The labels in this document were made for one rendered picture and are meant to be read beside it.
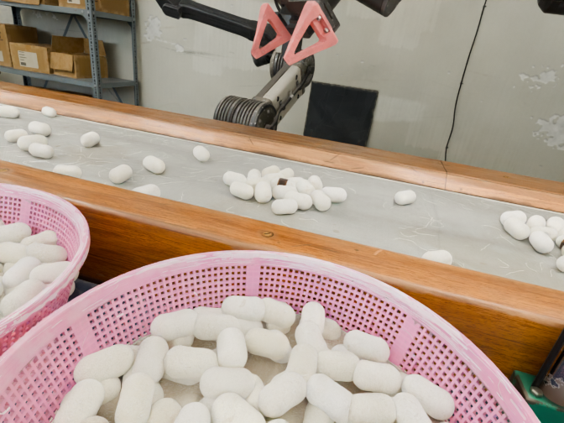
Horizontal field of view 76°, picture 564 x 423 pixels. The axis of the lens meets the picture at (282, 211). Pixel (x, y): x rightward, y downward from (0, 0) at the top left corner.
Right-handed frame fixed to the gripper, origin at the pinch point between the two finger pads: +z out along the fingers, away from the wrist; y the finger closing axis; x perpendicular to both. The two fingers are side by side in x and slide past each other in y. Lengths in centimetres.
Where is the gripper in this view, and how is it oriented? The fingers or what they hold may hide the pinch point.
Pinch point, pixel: (272, 54)
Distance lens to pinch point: 59.2
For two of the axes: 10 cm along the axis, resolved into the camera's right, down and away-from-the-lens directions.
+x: -5.7, -4.7, -6.8
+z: -6.2, 7.8, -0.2
